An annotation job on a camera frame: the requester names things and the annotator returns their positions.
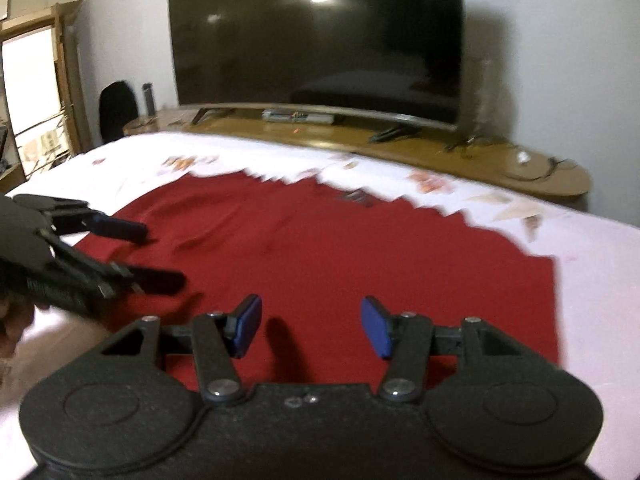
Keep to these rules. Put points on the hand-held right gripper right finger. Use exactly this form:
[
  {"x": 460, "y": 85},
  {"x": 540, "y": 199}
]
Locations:
[{"x": 377, "y": 327}]

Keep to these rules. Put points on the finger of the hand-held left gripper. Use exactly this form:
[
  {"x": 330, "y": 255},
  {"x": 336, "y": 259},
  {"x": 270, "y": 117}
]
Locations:
[
  {"x": 117, "y": 227},
  {"x": 160, "y": 280}
]

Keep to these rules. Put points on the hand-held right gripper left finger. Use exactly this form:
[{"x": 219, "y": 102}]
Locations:
[{"x": 247, "y": 327}]

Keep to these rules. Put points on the red embellished sweater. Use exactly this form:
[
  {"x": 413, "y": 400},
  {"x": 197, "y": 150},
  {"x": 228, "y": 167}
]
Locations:
[{"x": 325, "y": 260}]

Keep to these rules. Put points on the person's left hand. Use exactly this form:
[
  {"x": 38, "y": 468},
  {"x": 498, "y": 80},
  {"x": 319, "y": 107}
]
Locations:
[{"x": 14, "y": 327}]

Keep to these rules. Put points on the black chair back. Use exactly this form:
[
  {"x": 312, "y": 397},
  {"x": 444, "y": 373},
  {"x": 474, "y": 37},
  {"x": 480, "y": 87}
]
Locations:
[{"x": 117, "y": 110}]

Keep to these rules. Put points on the dark slim bottle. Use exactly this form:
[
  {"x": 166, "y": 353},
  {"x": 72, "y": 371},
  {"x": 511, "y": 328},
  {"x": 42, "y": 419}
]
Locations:
[{"x": 148, "y": 99}]

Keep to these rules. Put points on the wooden television stand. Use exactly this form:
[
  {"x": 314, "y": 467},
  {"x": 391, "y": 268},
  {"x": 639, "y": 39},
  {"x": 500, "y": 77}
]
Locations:
[{"x": 350, "y": 140}]

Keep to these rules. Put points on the silver set-top box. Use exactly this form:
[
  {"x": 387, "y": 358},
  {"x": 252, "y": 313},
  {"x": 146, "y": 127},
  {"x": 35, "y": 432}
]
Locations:
[{"x": 297, "y": 116}]

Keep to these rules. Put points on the white floral bedsheet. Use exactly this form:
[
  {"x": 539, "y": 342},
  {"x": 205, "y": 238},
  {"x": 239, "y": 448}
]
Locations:
[{"x": 590, "y": 270}]

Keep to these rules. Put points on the small white object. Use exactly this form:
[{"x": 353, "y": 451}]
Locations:
[{"x": 523, "y": 157}]

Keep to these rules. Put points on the clear glass vase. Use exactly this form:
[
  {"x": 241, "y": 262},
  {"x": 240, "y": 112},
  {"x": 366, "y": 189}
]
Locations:
[{"x": 487, "y": 95}]

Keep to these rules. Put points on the black curved television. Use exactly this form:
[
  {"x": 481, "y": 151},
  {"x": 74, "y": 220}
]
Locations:
[{"x": 315, "y": 35}]

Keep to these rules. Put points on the wooden window frame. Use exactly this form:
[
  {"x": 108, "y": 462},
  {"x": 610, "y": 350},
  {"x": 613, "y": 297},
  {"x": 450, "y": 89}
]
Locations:
[{"x": 62, "y": 85}]

